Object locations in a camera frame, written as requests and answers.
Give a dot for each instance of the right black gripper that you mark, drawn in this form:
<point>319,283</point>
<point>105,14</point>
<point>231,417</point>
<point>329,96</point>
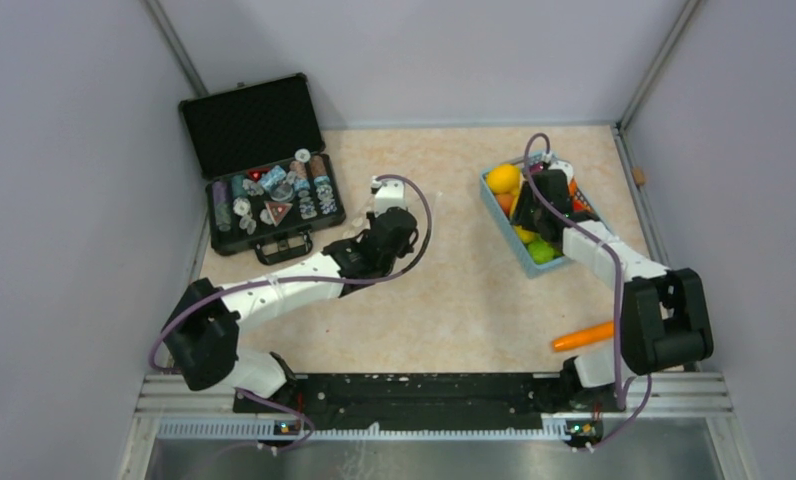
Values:
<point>522,214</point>

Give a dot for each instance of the orange toy carrot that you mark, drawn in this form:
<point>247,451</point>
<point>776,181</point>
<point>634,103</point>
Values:
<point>584,337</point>

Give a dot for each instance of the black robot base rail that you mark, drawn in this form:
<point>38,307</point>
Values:
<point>409,402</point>

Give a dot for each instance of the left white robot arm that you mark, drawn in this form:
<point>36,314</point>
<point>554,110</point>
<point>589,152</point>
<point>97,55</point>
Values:
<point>203,333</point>

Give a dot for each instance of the yellow toy lemon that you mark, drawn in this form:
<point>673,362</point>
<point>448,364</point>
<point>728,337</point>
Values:
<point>504,179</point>

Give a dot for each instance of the blue perforated plastic basket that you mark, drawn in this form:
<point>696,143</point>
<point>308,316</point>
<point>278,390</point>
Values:
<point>530,269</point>

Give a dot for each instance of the toy peach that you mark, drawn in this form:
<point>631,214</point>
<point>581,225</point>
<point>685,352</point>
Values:
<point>505,201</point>

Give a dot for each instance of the black poker chip case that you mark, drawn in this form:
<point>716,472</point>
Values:
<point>270,182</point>

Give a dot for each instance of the clear dotted zip bag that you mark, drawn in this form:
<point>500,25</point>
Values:
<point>392,193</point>

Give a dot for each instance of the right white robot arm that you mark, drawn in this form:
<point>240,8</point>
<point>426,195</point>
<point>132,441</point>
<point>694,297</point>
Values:
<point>660,315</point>

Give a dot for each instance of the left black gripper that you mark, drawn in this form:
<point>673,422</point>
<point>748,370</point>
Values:
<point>408,250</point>

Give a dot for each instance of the green toy lime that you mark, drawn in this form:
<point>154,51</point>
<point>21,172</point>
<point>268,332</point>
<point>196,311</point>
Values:
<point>541,252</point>

